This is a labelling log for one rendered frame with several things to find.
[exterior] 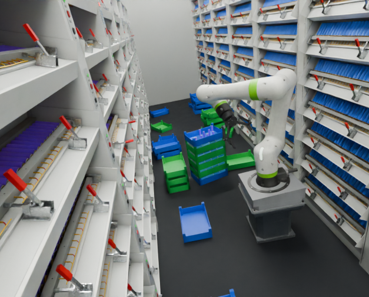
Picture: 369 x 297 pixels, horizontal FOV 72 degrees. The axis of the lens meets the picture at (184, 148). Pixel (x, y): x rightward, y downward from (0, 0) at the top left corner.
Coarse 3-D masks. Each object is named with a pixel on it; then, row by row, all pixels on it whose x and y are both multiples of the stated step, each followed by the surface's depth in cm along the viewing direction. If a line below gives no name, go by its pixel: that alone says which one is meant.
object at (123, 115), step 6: (114, 114) 147; (120, 114) 149; (126, 114) 150; (108, 120) 144; (126, 120) 148; (126, 126) 139; (120, 132) 130; (126, 132) 139; (114, 138) 121; (120, 138) 122; (114, 150) 110; (120, 150) 110; (120, 156) 105; (120, 162) 102; (120, 168) 105
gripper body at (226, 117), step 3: (228, 111) 159; (231, 111) 160; (225, 114) 158; (228, 114) 158; (231, 114) 158; (222, 117) 160; (225, 117) 158; (228, 117) 158; (231, 117) 159; (234, 117) 158; (225, 120) 160; (228, 120) 160; (225, 123) 160; (231, 123) 158; (234, 123) 157; (231, 126) 158
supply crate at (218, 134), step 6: (210, 126) 239; (186, 132) 229; (192, 132) 234; (198, 132) 236; (216, 132) 236; (186, 138) 229; (192, 138) 214; (198, 138) 230; (204, 138) 218; (210, 138) 220; (216, 138) 223; (192, 144) 218; (198, 144) 217
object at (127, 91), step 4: (124, 88) 196; (128, 88) 212; (132, 88) 212; (124, 92) 211; (128, 92) 213; (124, 96) 201; (128, 96) 198; (128, 100) 191; (128, 104) 174; (128, 108) 158; (128, 112) 159
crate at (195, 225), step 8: (184, 208) 200; (192, 208) 201; (200, 208) 202; (184, 216) 199; (192, 216) 198; (200, 216) 196; (184, 224) 192; (192, 224) 190; (200, 224) 189; (208, 224) 187; (184, 232) 173; (192, 232) 183; (200, 232) 181; (208, 232) 174; (184, 240) 175; (192, 240) 176
